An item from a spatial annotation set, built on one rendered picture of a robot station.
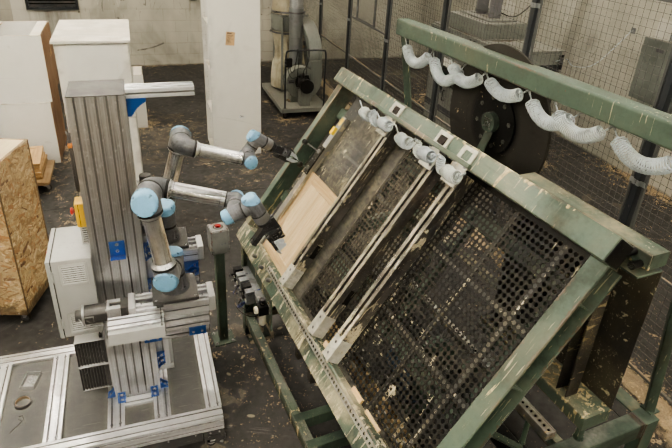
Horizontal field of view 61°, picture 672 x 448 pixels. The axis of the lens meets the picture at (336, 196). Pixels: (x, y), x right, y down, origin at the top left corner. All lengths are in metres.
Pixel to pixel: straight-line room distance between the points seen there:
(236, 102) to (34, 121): 2.22
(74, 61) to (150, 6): 5.96
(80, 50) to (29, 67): 1.92
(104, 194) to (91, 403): 1.35
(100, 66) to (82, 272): 2.48
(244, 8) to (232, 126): 1.38
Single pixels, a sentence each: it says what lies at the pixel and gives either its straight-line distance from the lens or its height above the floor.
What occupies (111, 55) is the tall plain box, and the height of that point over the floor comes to 1.62.
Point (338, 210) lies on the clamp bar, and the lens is 3.11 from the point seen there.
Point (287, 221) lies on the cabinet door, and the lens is 3.53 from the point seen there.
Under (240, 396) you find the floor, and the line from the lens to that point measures 3.92.
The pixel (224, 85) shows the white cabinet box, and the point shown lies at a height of 0.89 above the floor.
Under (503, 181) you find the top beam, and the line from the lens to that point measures 2.41.
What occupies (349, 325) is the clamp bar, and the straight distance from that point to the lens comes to 2.76.
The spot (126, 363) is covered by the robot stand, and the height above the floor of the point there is 0.48.
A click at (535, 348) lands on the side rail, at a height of 1.50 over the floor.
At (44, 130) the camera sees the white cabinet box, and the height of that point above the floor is 0.40.
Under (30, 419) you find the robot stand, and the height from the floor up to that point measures 0.21.
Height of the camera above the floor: 2.84
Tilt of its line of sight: 27 degrees down
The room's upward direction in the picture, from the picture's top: 3 degrees clockwise
